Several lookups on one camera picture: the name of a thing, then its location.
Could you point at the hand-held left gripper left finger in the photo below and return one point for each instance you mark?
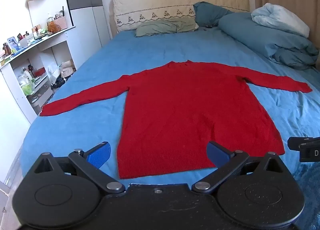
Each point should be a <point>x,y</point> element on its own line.
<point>100,154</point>

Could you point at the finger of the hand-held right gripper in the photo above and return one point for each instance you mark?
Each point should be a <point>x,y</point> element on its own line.
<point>295,143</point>

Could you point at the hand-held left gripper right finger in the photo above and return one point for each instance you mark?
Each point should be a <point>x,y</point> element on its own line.
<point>217,154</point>

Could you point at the red knit sweater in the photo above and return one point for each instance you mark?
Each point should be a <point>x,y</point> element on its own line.
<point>187,110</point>

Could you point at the blue fluffy rug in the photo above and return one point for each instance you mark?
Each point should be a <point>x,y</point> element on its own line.
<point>310,190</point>

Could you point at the white paper bag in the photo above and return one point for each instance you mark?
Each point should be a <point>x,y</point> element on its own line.
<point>67,68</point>

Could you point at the green plastic bag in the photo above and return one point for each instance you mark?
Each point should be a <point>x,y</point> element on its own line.
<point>27,88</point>

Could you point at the red box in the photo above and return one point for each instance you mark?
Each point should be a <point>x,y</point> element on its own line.
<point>39,72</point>

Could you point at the blue bed sheet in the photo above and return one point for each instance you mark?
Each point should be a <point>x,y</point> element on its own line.
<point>150,50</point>

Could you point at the blue duvet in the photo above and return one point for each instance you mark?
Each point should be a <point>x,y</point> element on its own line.
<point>250,30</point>

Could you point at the white shelf unit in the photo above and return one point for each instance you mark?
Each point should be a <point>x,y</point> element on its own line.
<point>58,37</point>

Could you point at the light blue blanket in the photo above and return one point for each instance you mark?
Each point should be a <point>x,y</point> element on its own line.
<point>280,17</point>

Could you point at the brown teddy bear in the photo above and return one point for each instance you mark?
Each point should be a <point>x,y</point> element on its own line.
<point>53,27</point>

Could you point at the pink storage box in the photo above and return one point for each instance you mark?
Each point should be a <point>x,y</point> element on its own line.
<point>62,22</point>

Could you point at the green pillow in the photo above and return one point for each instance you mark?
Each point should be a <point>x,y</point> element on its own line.
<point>162,26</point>

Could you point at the dark blue pillow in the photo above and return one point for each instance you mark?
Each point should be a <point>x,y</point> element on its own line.
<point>210,12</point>

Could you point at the cream padded headboard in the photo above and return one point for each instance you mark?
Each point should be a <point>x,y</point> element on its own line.
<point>162,0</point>

